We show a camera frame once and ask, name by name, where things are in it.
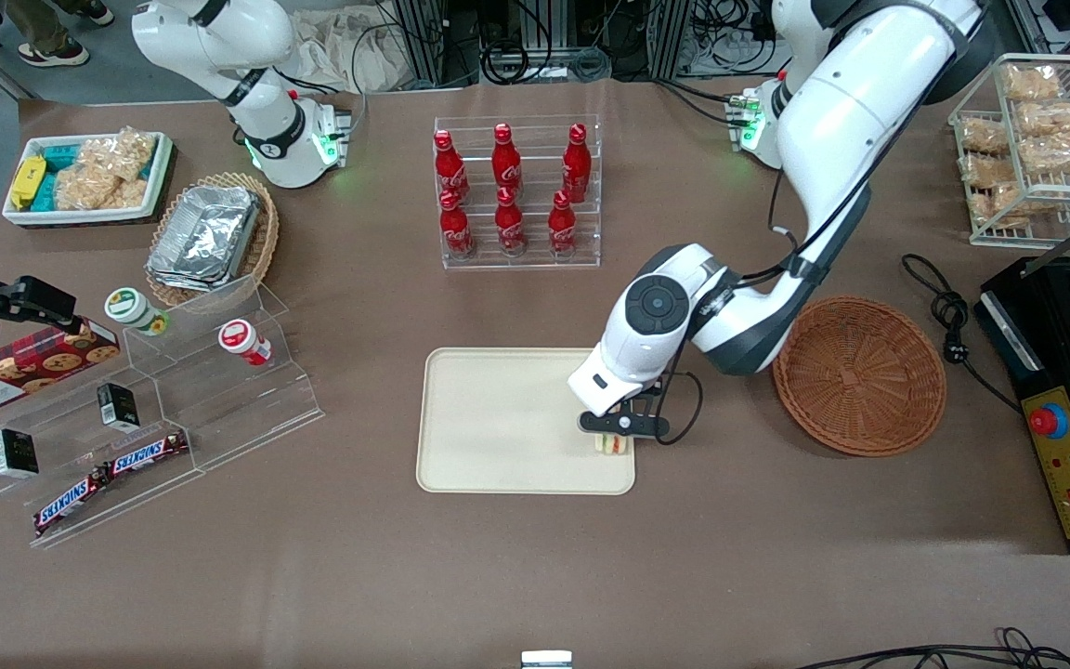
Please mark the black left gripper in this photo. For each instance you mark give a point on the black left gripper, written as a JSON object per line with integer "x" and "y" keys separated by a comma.
{"x": 655, "y": 391}

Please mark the triangular sandwich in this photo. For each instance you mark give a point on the triangular sandwich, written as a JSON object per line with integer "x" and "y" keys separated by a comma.
{"x": 613, "y": 445}

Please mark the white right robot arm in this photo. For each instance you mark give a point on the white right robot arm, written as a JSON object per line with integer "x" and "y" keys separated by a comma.
{"x": 275, "y": 139}

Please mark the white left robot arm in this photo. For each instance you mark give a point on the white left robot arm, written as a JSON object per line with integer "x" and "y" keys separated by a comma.
{"x": 832, "y": 121}

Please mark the beige rectangular tray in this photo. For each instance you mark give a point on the beige rectangular tray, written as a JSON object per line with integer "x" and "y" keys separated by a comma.
{"x": 498, "y": 423}

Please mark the brown round wicker basket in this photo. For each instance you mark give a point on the brown round wicker basket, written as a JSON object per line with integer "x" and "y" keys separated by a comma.
{"x": 860, "y": 376}

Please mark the tan oval wicker basket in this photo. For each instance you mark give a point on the tan oval wicker basket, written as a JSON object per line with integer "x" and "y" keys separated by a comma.
{"x": 266, "y": 242}

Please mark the red tartan cookie box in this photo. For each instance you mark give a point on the red tartan cookie box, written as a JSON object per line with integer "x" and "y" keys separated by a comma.
{"x": 24, "y": 367}

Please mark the green lid yogurt cup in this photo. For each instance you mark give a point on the green lid yogurt cup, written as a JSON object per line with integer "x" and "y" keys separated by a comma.
{"x": 131, "y": 308}

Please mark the white rectangular snack bin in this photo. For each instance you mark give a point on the white rectangular snack bin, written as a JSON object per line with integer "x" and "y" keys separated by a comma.
{"x": 80, "y": 216}

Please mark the teal snack packet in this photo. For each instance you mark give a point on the teal snack packet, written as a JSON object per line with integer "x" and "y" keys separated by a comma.
{"x": 54, "y": 190}

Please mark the clear rice cracker bag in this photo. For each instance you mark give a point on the clear rice cracker bag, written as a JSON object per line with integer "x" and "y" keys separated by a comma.
{"x": 126, "y": 153}
{"x": 94, "y": 190}

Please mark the yellow snack packet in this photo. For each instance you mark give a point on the yellow snack packet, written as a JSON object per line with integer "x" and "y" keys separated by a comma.
{"x": 29, "y": 181}

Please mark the small black carton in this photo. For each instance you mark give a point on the small black carton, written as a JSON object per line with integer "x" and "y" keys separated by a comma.
{"x": 15, "y": 452}
{"x": 117, "y": 407}

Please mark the silver foil container stack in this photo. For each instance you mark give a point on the silver foil container stack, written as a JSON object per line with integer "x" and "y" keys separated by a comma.
{"x": 205, "y": 237}

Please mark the clear acrylic bottle rack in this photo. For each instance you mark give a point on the clear acrylic bottle rack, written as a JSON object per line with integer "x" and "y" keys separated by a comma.
{"x": 535, "y": 262}

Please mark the brown Snickers bar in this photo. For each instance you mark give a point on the brown Snickers bar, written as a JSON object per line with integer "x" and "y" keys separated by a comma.
{"x": 71, "y": 502}
{"x": 147, "y": 452}

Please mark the red cola bottle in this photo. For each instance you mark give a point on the red cola bottle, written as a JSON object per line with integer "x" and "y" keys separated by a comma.
{"x": 561, "y": 228}
{"x": 509, "y": 228}
{"x": 576, "y": 167}
{"x": 506, "y": 163}
{"x": 450, "y": 172}
{"x": 455, "y": 230}

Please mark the red lid yogurt cup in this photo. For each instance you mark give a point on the red lid yogurt cup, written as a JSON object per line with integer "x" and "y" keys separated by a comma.
{"x": 242, "y": 340}

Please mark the clear acrylic step shelf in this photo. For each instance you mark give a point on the clear acrylic step shelf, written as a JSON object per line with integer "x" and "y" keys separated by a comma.
{"x": 238, "y": 409}

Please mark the person's leg with shoe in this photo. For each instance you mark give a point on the person's leg with shoe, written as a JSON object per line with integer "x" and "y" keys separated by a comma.
{"x": 52, "y": 51}

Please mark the small silver metal object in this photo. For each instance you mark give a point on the small silver metal object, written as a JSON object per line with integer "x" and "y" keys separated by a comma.
{"x": 546, "y": 660}

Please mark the white crumpled cloth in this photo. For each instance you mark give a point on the white crumpled cloth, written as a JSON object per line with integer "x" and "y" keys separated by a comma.
{"x": 340, "y": 51}

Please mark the bagged fried snack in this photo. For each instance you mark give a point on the bagged fried snack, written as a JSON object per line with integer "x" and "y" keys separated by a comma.
{"x": 988, "y": 170}
{"x": 983, "y": 136}
{"x": 1050, "y": 119}
{"x": 1060, "y": 153}
{"x": 1032, "y": 84}
{"x": 995, "y": 204}

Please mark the red emergency stop button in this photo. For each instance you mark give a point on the red emergency stop button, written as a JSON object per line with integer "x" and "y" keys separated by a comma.
{"x": 1048, "y": 422}

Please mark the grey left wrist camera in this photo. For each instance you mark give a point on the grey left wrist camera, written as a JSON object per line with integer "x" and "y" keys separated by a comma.
{"x": 625, "y": 424}

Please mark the aluminium frame post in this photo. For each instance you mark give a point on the aluminium frame post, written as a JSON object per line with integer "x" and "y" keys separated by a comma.
{"x": 670, "y": 37}
{"x": 437, "y": 42}

